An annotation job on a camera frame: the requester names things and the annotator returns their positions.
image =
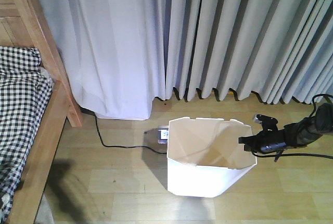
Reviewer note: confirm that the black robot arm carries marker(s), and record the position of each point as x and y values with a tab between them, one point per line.
294	135

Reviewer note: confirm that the black white checkered bedding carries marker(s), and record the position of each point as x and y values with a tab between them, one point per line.
26	88

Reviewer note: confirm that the grey round rug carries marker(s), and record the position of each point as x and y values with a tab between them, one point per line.
44	213

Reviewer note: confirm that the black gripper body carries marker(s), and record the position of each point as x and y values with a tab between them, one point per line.
264	142

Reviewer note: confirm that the white plastic trash bin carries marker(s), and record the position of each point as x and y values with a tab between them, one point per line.
204	157

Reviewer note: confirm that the light grey curtain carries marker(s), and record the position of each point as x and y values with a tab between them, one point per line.
121	54

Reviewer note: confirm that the floor power outlet box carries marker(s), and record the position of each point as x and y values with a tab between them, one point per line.
163	135

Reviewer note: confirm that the wooden bed frame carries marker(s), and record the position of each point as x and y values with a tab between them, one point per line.
23	24

